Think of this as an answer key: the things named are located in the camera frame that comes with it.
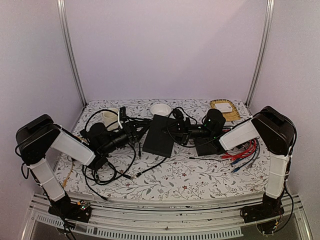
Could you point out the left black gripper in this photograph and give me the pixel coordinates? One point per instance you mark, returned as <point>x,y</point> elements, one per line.
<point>132,132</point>

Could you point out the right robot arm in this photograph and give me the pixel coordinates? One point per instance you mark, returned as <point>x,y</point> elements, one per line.
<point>277,131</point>

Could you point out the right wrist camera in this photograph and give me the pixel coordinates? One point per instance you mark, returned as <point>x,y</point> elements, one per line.
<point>177,114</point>

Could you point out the black network switch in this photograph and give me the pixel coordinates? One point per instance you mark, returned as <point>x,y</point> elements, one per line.
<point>205,148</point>
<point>157,142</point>

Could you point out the woven bamboo tray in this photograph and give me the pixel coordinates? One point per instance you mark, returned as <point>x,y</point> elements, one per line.
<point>233,116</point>

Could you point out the white small box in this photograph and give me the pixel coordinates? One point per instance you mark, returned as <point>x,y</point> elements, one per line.
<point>223,107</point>

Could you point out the cream ceramic mug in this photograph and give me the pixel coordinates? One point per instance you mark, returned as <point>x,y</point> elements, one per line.
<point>110,118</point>

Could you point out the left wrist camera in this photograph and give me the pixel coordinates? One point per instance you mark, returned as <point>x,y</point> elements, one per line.
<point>121,117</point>

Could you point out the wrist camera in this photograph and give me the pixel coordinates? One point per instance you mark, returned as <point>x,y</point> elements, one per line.
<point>177,114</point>
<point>121,117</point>

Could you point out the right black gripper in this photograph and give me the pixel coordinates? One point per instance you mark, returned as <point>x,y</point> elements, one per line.
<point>183,131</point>

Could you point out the front aluminium rail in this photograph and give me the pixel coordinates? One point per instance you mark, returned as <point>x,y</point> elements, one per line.
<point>204,219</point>

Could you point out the white ceramic bowl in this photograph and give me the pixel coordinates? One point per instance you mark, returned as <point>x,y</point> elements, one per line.
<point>160,109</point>

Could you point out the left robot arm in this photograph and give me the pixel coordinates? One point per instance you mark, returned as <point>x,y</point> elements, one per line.
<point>39,136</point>

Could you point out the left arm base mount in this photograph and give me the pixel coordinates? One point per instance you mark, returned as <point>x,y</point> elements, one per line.
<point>66,209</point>

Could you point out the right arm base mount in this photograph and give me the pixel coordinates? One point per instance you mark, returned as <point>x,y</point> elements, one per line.
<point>269,208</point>

